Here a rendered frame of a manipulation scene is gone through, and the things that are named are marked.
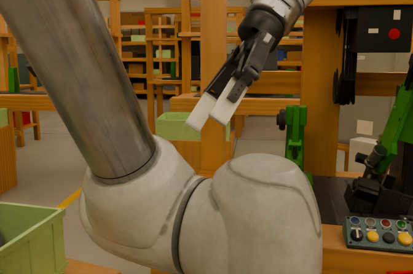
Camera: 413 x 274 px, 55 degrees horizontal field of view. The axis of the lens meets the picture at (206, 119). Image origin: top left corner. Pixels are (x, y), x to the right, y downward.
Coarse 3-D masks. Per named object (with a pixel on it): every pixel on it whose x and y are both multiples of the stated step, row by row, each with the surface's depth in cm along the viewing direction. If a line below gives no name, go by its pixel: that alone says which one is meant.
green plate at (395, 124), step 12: (396, 96) 116; (408, 96) 106; (396, 108) 112; (408, 108) 105; (396, 120) 109; (408, 120) 107; (384, 132) 117; (396, 132) 107; (408, 132) 107; (384, 144) 113
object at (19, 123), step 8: (8, 32) 529; (8, 40) 539; (8, 48) 529; (16, 48) 538; (16, 56) 538; (16, 64) 539; (32, 80) 583; (32, 88) 585; (16, 112) 548; (24, 112) 594; (32, 112) 592; (16, 120) 550; (24, 120) 580; (16, 128) 552; (24, 128) 562; (40, 136) 603; (24, 144) 562
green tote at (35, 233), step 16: (0, 208) 104; (16, 208) 103; (32, 208) 101; (48, 208) 100; (64, 208) 100; (0, 224) 105; (16, 224) 104; (32, 224) 102; (48, 224) 94; (16, 240) 84; (32, 240) 89; (48, 240) 95; (0, 256) 79; (16, 256) 84; (32, 256) 89; (48, 256) 95; (64, 256) 101; (0, 272) 80; (16, 272) 84; (32, 272) 89; (48, 272) 95; (64, 272) 102
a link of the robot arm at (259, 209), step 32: (256, 160) 55; (288, 160) 56; (192, 192) 57; (224, 192) 52; (256, 192) 50; (288, 192) 50; (192, 224) 54; (224, 224) 51; (256, 224) 49; (288, 224) 49; (320, 224) 54; (192, 256) 54; (224, 256) 51; (256, 256) 49; (288, 256) 49; (320, 256) 53
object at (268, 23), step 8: (248, 16) 66; (256, 16) 65; (264, 16) 65; (240, 24) 67; (248, 24) 65; (256, 24) 65; (264, 24) 65; (272, 24) 65; (240, 32) 68; (248, 32) 67; (256, 32) 65; (272, 32) 65; (280, 32) 66; (248, 40) 67; (280, 40) 68; (248, 48) 64; (272, 48) 67; (232, 64) 68
